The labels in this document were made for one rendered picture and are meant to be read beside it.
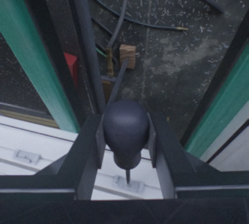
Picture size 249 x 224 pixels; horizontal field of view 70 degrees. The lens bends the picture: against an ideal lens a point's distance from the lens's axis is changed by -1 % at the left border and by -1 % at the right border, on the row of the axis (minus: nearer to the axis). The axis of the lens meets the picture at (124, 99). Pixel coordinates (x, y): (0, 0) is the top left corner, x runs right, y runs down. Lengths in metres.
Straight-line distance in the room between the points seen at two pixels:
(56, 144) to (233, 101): 0.29
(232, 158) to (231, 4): 0.92
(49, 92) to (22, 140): 0.17
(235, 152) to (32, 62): 0.25
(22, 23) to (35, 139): 0.25
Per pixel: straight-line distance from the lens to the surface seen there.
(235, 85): 0.18
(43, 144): 0.38
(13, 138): 0.41
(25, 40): 0.21
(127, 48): 1.23
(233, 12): 1.12
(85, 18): 0.54
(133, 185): 0.32
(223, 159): 0.28
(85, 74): 0.64
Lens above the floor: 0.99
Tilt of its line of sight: 36 degrees down
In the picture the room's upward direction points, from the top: 162 degrees counter-clockwise
